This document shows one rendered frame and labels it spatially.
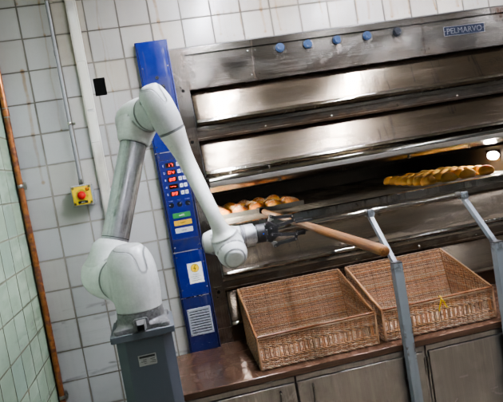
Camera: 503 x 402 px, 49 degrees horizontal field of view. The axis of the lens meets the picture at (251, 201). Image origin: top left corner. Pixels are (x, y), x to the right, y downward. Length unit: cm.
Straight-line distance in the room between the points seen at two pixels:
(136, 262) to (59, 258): 107
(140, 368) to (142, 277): 29
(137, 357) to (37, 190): 125
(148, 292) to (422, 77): 198
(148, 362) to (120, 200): 59
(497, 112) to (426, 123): 42
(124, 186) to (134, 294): 44
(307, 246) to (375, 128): 73
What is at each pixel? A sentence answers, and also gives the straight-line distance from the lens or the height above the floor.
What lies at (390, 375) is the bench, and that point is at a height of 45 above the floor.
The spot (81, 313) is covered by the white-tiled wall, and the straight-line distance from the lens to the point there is 289.
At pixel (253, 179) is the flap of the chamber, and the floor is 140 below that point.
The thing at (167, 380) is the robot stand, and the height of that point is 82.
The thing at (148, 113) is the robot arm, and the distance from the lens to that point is 201.
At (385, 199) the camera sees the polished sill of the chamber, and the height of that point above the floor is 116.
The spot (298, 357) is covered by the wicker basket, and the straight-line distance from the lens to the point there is 250.
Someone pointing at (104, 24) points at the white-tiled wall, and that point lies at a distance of 290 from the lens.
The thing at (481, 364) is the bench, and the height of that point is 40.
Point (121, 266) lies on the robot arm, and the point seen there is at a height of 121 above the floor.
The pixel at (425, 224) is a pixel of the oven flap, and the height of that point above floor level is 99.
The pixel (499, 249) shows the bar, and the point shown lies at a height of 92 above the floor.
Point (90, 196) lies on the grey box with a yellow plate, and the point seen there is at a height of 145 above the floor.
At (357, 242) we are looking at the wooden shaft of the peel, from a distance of 160.
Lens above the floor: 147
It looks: 4 degrees down
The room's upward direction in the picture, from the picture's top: 10 degrees counter-clockwise
